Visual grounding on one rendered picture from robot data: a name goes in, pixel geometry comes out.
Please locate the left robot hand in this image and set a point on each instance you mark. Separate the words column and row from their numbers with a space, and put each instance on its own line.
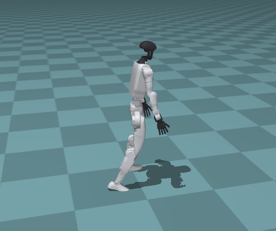
column 145, row 108

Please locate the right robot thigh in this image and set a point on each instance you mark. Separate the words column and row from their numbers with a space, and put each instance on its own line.
column 139, row 132

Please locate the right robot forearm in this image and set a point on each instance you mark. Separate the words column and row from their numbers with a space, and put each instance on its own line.
column 154, row 106

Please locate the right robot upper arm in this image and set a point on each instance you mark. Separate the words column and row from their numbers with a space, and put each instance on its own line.
column 147, row 73

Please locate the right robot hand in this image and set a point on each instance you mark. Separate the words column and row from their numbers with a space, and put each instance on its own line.
column 161, row 125

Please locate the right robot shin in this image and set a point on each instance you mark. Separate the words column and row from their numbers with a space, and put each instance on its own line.
column 125, row 166

